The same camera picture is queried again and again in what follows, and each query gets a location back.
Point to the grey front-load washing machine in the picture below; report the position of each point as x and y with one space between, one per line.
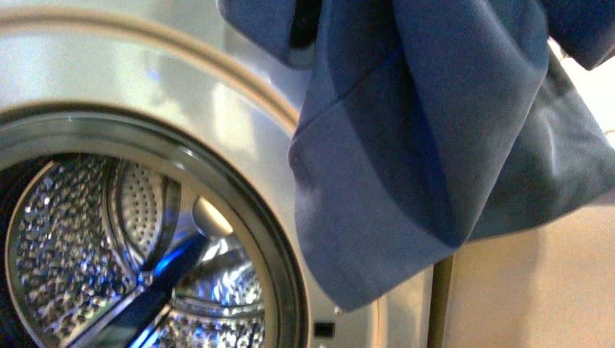
172 86

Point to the grey cabinet beside washer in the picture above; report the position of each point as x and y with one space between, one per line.
552 286

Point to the steel perforated washer drum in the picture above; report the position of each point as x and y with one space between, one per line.
104 252

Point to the blue cloth garment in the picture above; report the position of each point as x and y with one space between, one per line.
427 124

